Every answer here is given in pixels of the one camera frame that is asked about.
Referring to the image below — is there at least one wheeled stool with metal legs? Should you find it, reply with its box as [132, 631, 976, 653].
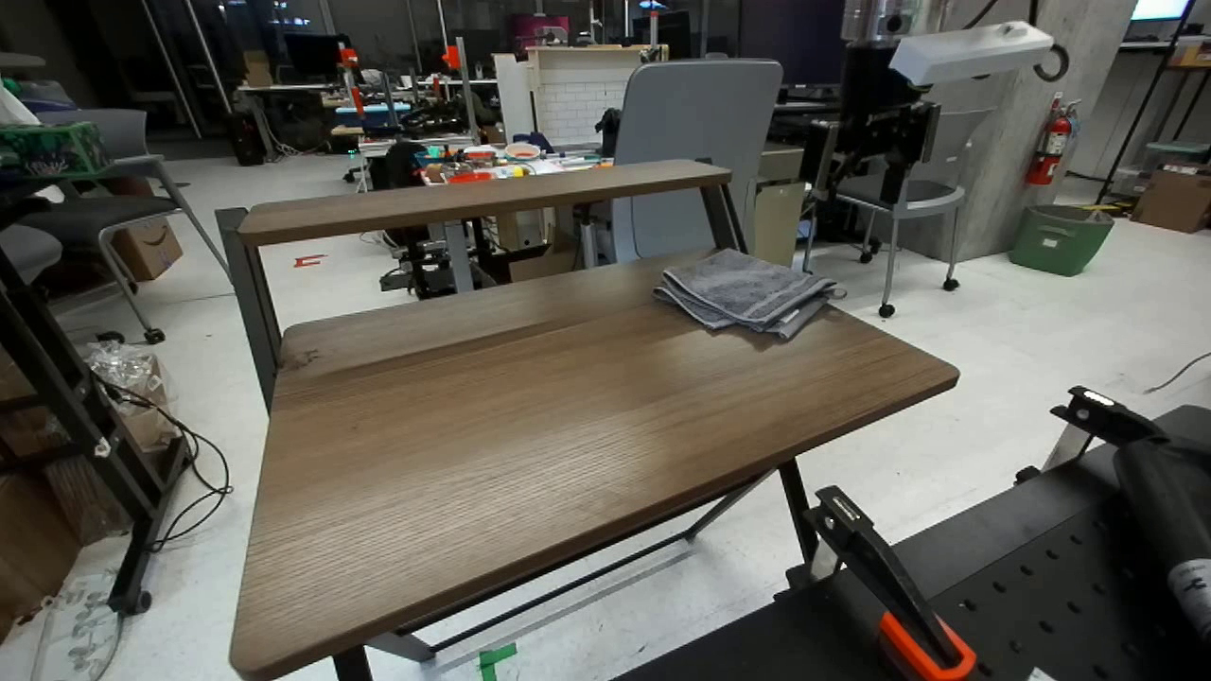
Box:
[802, 101, 967, 323]

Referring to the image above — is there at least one black metal stand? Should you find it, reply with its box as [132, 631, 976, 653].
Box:
[0, 242, 196, 620]

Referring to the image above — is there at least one black cylindrical device with label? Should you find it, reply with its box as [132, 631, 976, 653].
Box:
[1103, 434, 1211, 637]

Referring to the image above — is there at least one cluttered white table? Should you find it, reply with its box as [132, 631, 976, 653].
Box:
[357, 131, 625, 180]

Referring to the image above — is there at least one small cardboard box under chair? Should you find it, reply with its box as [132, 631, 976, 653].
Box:
[104, 212, 190, 285]

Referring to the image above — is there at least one black floor cable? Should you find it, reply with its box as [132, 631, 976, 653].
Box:
[147, 396, 239, 554]

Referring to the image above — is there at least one black perforated mounting board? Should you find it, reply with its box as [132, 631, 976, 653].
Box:
[612, 401, 1211, 681]

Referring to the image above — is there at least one flat cardboard piece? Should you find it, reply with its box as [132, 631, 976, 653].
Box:
[0, 467, 87, 637]

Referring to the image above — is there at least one cardboard box by wall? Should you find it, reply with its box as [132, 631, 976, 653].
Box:
[1131, 165, 1211, 233]

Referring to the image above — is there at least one clear plastic bag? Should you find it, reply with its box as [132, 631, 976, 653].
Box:
[74, 337, 181, 459]

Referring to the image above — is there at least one grey padded chair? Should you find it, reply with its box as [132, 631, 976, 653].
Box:
[0, 101, 236, 348]

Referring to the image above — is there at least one lit computer monitor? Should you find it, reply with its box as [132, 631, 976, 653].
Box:
[1124, 0, 1196, 25]

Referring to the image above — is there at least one red fire extinguisher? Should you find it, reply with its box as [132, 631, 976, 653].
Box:
[1027, 96, 1082, 194]

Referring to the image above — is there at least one white overhead device housing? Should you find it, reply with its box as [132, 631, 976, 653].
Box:
[885, 18, 1059, 92]

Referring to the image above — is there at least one grey tall chair back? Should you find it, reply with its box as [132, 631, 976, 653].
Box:
[609, 55, 792, 270]

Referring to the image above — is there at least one green plastic bin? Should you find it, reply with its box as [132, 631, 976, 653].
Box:
[1003, 200, 1115, 280]

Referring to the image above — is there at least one grey folded towel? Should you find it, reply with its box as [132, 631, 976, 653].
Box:
[651, 245, 839, 346]

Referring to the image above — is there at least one brown wooden desk with shelf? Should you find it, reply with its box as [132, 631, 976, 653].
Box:
[210, 154, 965, 681]

